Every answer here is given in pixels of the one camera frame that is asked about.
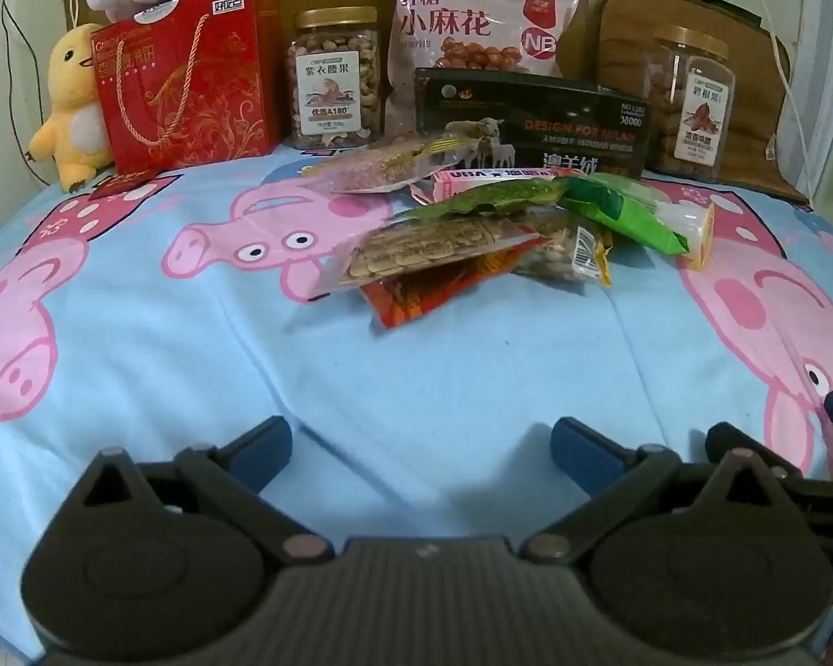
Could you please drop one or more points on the pecan jar with gold lid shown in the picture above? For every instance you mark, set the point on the pecan jar with gold lid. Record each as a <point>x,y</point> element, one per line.
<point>701,118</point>

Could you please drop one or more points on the red orange snack packet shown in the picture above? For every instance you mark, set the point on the red orange snack packet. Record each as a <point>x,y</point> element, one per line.
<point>416,298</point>

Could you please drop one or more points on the pig printed blue blanket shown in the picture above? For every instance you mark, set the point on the pig printed blue blanket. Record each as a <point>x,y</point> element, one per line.
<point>180,374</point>

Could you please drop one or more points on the clear pink cake packet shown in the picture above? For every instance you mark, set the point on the clear pink cake packet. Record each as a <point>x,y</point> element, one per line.
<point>382,166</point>

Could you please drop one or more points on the red gift box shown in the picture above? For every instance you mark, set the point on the red gift box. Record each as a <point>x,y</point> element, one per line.
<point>201,83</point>

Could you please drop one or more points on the brown cushion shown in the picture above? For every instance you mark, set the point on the brown cushion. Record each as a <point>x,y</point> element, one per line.
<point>632,21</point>

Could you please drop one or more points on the large pink snack bag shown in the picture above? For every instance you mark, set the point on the large pink snack bag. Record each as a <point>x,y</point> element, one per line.
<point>458,14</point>

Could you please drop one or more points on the yellow plush duck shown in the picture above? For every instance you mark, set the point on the yellow plush duck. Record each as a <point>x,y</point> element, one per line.
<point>76,104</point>

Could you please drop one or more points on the bright green snack packet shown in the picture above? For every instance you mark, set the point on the bright green snack packet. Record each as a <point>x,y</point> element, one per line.
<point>632,218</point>

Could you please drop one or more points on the black box with sheep print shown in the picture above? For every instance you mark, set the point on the black box with sheep print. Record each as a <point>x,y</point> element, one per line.
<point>562,132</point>

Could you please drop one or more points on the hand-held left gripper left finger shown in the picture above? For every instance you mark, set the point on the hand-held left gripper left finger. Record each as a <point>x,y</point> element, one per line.
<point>264,454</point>

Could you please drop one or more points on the small red card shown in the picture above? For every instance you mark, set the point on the small red card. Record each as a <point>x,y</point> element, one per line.
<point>121,187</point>

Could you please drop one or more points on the pink white snack packet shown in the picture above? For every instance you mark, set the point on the pink white snack packet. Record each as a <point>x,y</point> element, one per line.
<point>458,184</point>

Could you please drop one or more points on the cashew jar with gold lid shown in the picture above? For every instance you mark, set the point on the cashew jar with gold lid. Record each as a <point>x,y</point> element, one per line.
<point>333,83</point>

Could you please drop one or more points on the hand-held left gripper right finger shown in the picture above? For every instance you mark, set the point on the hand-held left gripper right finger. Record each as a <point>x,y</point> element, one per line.
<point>583,454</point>

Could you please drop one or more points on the olive green snack packet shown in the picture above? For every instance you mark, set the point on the olive green snack packet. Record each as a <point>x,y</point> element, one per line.
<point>486,195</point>

